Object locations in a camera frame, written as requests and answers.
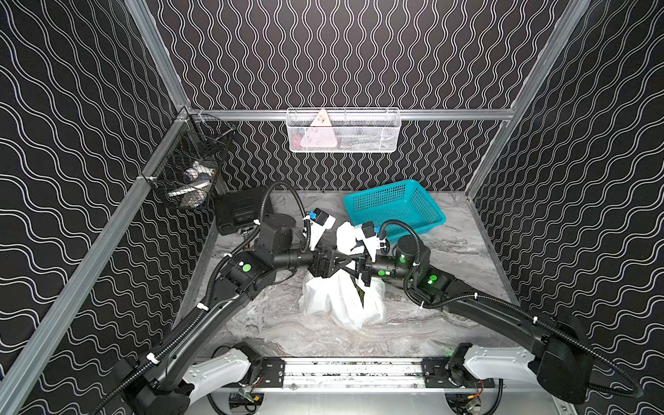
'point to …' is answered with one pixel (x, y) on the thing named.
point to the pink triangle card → (320, 133)
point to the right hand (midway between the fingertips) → (334, 260)
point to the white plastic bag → (343, 297)
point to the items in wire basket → (195, 192)
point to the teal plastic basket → (407, 201)
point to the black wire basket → (201, 137)
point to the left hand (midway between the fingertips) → (343, 248)
